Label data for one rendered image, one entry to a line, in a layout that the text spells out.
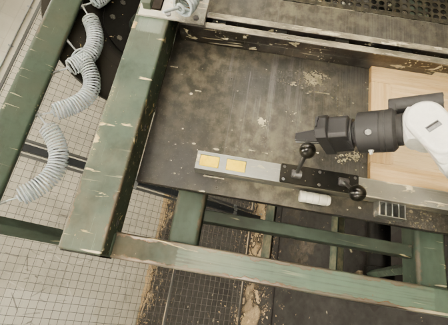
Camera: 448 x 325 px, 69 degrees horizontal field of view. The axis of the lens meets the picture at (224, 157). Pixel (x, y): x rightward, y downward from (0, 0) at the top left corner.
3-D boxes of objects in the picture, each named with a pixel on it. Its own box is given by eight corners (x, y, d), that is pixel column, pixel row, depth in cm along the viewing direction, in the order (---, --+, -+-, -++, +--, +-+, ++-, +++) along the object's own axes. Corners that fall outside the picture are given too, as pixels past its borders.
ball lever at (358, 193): (347, 189, 84) (367, 205, 71) (333, 186, 84) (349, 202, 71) (351, 175, 83) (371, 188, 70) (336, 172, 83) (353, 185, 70)
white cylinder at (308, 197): (297, 202, 85) (327, 207, 85) (300, 200, 83) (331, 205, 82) (298, 192, 87) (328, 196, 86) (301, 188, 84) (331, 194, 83)
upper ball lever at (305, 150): (302, 184, 83) (318, 153, 72) (287, 181, 83) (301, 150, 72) (302, 171, 85) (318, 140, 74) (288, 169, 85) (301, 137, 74)
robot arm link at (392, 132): (383, 160, 71) (446, 157, 65) (376, 144, 62) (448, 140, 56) (383, 112, 74) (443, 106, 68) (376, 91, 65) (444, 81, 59)
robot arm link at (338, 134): (312, 144, 67) (375, 140, 61) (315, 104, 70) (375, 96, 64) (328, 166, 77) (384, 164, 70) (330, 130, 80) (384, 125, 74)
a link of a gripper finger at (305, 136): (296, 132, 77) (323, 129, 74) (295, 144, 76) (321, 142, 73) (294, 128, 76) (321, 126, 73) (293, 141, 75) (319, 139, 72)
